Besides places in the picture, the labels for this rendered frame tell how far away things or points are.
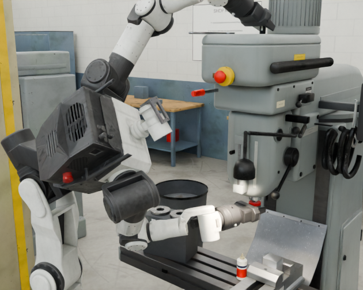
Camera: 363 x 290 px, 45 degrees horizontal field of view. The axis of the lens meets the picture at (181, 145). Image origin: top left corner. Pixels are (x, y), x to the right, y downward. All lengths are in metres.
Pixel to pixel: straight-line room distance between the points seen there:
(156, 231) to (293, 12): 0.94
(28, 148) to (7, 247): 1.59
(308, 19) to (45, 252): 1.28
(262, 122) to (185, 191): 2.54
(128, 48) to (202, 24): 5.43
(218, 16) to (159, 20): 5.23
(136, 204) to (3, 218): 1.81
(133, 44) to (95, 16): 7.09
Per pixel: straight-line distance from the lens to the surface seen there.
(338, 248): 2.12
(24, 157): 1.59
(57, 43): 8.71
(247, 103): 1.48
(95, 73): 1.47
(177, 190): 3.98
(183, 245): 1.92
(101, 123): 1.30
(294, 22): 1.72
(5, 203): 2.99
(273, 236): 2.10
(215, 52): 1.43
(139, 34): 1.53
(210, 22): 6.84
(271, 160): 1.55
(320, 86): 1.82
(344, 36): 5.91
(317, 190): 1.99
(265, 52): 1.36
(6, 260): 3.12
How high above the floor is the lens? 1.88
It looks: 14 degrees down
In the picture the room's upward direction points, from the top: straight up
